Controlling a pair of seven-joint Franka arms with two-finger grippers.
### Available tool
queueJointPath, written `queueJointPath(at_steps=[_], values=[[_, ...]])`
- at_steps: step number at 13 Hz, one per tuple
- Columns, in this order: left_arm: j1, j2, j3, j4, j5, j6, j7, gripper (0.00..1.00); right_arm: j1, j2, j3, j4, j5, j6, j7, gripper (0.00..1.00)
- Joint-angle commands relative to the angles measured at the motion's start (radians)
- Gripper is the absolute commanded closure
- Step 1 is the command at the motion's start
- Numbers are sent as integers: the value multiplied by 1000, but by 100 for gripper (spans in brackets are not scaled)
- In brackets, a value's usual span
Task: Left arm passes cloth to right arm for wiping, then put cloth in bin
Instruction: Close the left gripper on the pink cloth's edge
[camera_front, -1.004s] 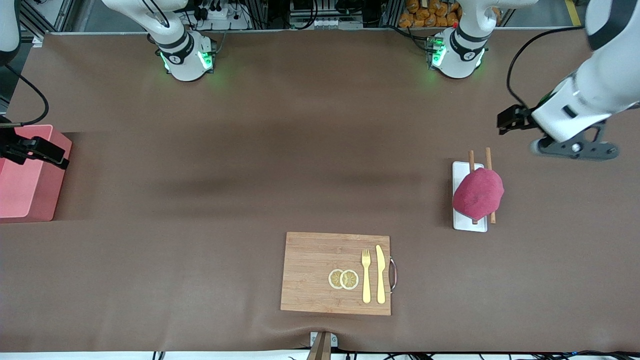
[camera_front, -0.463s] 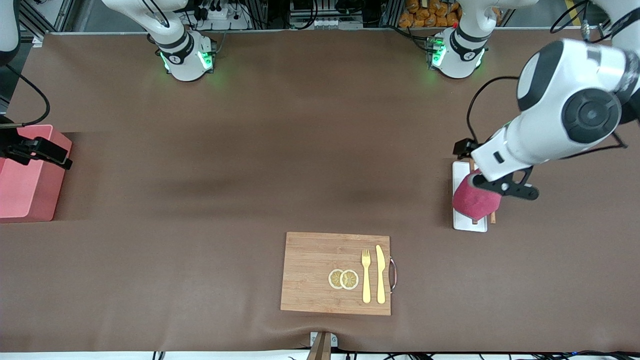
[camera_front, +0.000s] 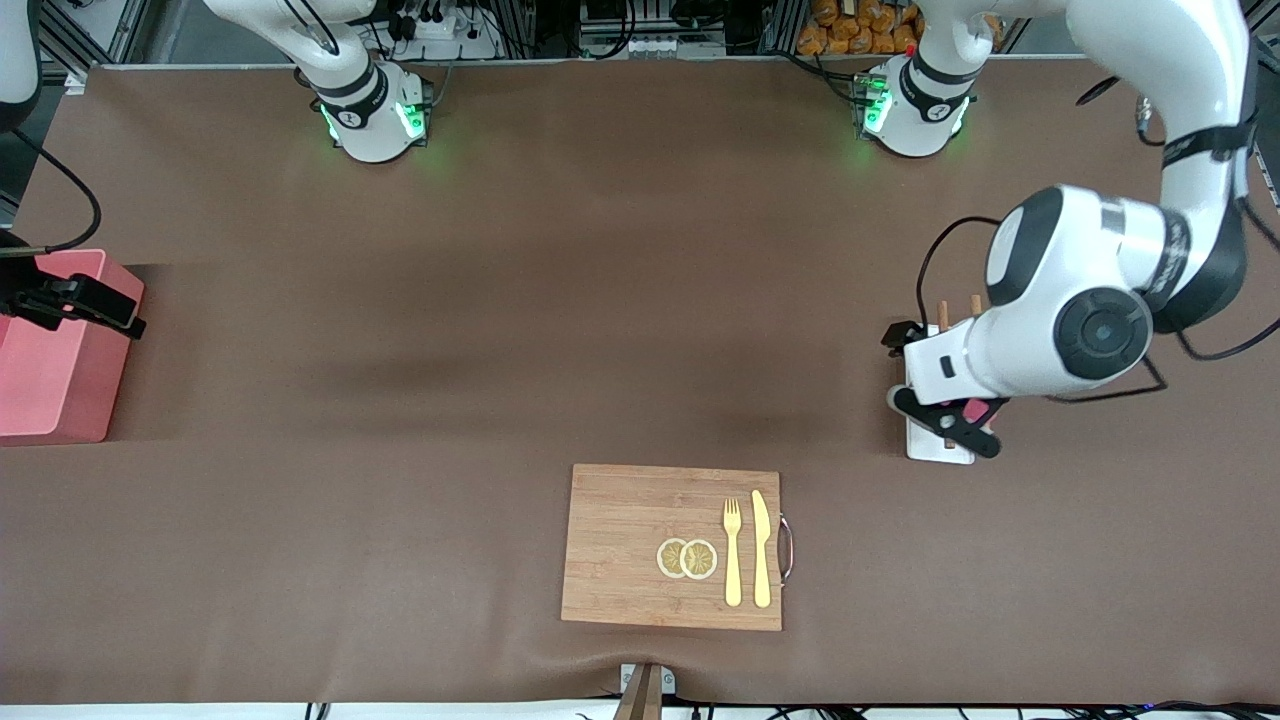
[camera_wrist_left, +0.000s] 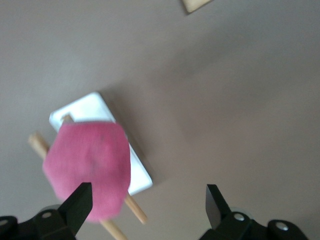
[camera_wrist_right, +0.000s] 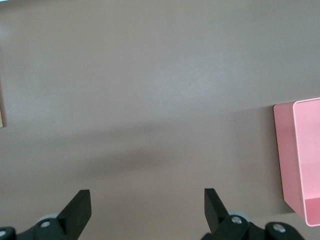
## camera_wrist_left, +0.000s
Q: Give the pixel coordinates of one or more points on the pink cloth with grey back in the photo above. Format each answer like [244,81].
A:
[87,160]

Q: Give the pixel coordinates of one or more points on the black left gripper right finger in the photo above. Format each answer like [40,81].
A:
[220,212]

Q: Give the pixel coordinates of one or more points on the white rectangular rack base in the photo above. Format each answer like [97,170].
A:
[85,107]

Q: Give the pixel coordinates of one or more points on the bamboo cutting board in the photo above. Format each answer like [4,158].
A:
[193,5]

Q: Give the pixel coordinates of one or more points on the wooden chopsticks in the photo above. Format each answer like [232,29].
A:
[37,143]

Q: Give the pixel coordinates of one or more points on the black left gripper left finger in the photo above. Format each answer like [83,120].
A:
[75,210]

